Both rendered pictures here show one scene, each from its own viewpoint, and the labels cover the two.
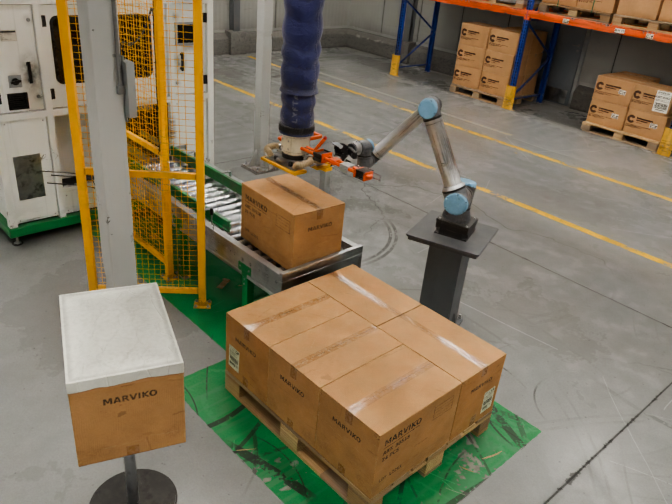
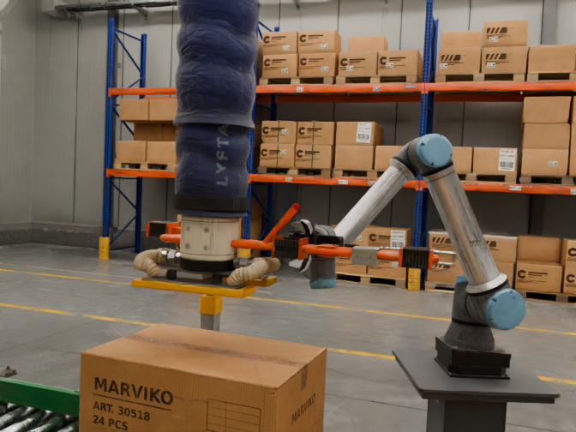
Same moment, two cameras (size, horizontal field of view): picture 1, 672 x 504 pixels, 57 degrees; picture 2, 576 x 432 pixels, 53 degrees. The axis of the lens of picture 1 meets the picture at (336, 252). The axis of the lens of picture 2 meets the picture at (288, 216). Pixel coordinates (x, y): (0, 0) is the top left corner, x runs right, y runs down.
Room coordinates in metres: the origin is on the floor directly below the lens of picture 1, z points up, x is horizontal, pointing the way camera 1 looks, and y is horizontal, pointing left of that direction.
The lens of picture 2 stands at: (2.13, 0.88, 1.44)
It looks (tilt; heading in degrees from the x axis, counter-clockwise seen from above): 3 degrees down; 333
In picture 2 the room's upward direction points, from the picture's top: 3 degrees clockwise
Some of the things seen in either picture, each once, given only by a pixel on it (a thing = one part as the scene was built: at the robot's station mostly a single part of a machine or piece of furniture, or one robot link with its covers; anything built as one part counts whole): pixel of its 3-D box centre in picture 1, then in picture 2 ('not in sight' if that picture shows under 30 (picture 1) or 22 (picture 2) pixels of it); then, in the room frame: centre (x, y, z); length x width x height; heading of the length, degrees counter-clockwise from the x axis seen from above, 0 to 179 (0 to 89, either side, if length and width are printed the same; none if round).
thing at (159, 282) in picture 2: (283, 162); (194, 280); (3.69, 0.39, 1.16); 0.34 x 0.10 x 0.05; 46
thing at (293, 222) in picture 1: (290, 220); (207, 416); (3.72, 0.32, 0.75); 0.60 x 0.40 x 0.40; 42
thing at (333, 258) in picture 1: (323, 262); not in sight; (3.49, 0.08, 0.58); 0.70 x 0.03 x 0.06; 135
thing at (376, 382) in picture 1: (360, 361); not in sight; (2.80, -0.20, 0.34); 1.20 x 1.00 x 0.40; 45
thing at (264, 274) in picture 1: (184, 219); not in sight; (4.09, 1.14, 0.50); 2.31 x 0.05 x 0.19; 45
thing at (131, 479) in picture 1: (129, 457); not in sight; (1.99, 0.83, 0.31); 0.40 x 0.40 x 0.62
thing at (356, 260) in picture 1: (322, 276); not in sight; (3.49, 0.07, 0.47); 0.70 x 0.03 x 0.15; 135
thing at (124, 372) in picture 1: (120, 366); not in sight; (1.99, 0.83, 0.82); 0.60 x 0.40 x 0.40; 26
